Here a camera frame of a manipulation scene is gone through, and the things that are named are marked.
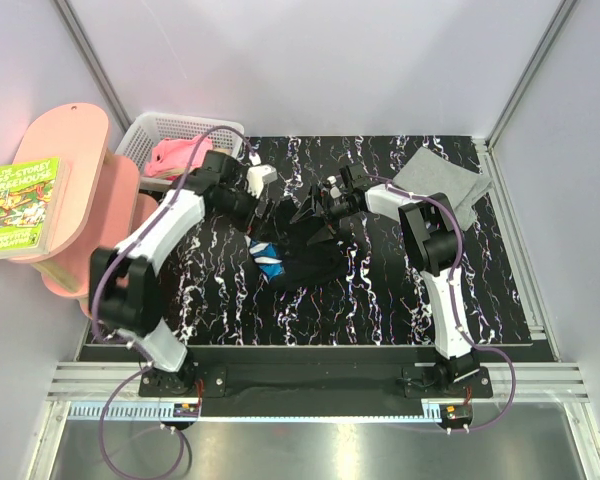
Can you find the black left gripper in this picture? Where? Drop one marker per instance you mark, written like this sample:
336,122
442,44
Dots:
253,221

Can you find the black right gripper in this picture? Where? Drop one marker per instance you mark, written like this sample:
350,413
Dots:
309,209

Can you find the black t shirt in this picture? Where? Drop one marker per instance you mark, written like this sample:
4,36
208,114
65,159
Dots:
280,250

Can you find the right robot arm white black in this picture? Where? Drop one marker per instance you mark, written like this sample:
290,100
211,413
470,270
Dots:
433,243

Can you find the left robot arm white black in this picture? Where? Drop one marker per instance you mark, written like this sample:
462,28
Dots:
124,292

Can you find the pink garment in basket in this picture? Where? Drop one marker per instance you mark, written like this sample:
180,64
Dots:
170,157

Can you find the folded grey t shirt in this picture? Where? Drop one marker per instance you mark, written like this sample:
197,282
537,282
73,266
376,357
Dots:
427,173

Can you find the pink tiered shelf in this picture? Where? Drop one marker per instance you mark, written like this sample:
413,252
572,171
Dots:
101,204

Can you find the green treehouse book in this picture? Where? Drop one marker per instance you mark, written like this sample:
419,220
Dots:
30,194

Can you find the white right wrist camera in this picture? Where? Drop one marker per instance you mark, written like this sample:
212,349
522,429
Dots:
334,191

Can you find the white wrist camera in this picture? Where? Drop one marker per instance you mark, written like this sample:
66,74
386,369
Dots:
259,175
334,191

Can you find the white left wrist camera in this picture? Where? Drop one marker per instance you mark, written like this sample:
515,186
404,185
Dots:
259,175

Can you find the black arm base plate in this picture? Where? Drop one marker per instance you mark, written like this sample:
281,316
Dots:
310,382

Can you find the aluminium frame rail front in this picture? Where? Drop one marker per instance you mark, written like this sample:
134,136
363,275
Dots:
111,391

